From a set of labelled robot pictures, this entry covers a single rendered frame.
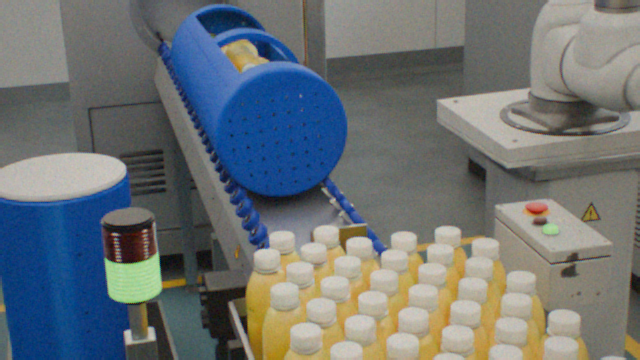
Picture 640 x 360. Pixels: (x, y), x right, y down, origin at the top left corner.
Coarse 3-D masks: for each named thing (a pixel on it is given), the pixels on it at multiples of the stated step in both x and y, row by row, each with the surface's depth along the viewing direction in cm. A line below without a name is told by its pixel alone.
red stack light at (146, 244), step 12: (108, 240) 115; (120, 240) 115; (132, 240) 115; (144, 240) 116; (156, 240) 118; (108, 252) 116; (120, 252) 115; (132, 252) 115; (144, 252) 116; (156, 252) 118; (120, 264) 116
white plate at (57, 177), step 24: (24, 168) 207; (48, 168) 206; (72, 168) 206; (96, 168) 205; (120, 168) 205; (0, 192) 194; (24, 192) 193; (48, 192) 192; (72, 192) 192; (96, 192) 195
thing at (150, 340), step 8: (152, 328) 124; (128, 336) 122; (152, 336) 122; (128, 344) 120; (136, 344) 121; (144, 344) 121; (152, 344) 121; (128, 352) 121; (136, 352) 121; (144, 352) 121; (152, 352) 121
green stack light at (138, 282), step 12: (108, 264) 117; (132, 264) 116; (144, 264) 116; (156, 264) 118; (108, 276) 118; (120, 276) 116; (132, 276) 116; (144, 276) 117; (156, 276) 118; (108, 288) 119; (120, 288) 117; (132, 288) 117; (144, 288) 117; (156, 288) 119; (120, 300) 118; (132, 300) 117; (144, 300) 118
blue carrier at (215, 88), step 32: (192, 32) 261; (224, 32) 242; (256, 32) 239; (192, 64) 243; (224, 64) 218; (288, 64) 204; (192, 96) 237; (224, 96) 203; (256, 96) 201; (288, 96) 203; (320, 96) 204; (224, 128) 202; (256, 128) 203; (288, 128) 205; (320, 128) 207; (224, 160) 204; (256, 160) 205; (288, 160) 207; (320, 160) 209; (256, 192) 208; (288, 192) 210
